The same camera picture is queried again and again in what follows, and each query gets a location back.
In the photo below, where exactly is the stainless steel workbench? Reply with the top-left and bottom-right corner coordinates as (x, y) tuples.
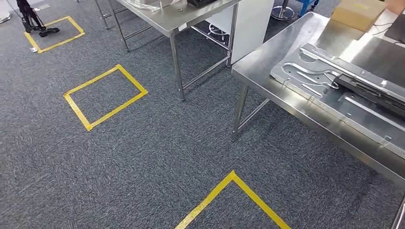
(231, 12), (405, 229)

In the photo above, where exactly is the chrome stool base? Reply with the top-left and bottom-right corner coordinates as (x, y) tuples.
(208, 23), (231, 45)

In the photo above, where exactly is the clear plastic bag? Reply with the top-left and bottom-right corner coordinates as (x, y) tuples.
(126, 0), (188, 12)

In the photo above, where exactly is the black tripod dolly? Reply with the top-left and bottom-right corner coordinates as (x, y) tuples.
(16, 0), (60, 38)

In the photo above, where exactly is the white cabinet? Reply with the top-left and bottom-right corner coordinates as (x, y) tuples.
(205, 0), (275, 65)

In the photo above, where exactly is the aluminium jig plate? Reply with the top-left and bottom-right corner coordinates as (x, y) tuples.
(269, 42), (405, 159)

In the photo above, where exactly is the black plastic plate part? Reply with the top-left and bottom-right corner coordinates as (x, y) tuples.
(186, 0), (219, 9)
(333, 74), (405, 119)

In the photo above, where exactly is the grey equipment case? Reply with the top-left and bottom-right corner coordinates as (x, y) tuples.
(384, 12), (405, 45)

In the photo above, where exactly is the blue metal shelf rack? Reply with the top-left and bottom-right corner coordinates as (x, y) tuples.
(297, 0), (320, 18)

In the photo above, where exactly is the stainless steel table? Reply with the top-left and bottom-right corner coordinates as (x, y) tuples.
(93, 0), (243, 103)

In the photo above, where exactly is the cardboard box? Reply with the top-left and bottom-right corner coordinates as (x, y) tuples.
(330, 0), (388, 33)

